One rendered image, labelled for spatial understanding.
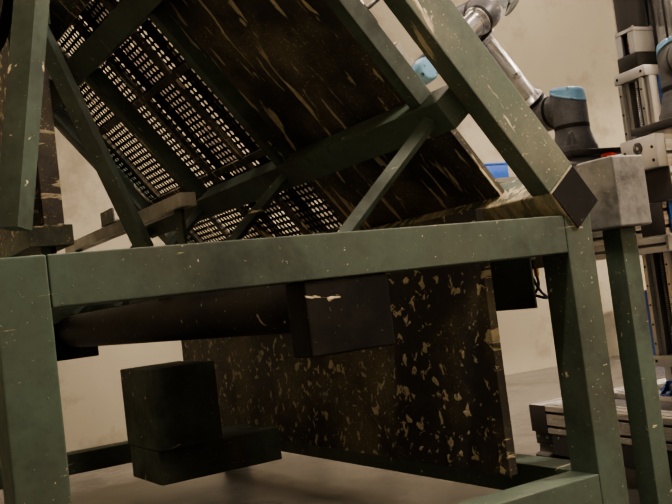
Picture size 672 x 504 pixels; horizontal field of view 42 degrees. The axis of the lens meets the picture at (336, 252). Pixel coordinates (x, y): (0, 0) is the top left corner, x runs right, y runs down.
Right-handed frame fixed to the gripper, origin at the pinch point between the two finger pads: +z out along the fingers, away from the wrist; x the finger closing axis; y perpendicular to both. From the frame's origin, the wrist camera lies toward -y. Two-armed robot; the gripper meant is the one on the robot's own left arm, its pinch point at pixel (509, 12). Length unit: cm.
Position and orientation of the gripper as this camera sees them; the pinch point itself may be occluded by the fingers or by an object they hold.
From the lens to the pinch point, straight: 247.6
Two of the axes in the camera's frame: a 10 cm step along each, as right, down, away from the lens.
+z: -3.2, 9.2, -2.3
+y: -8.7, -3.8, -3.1
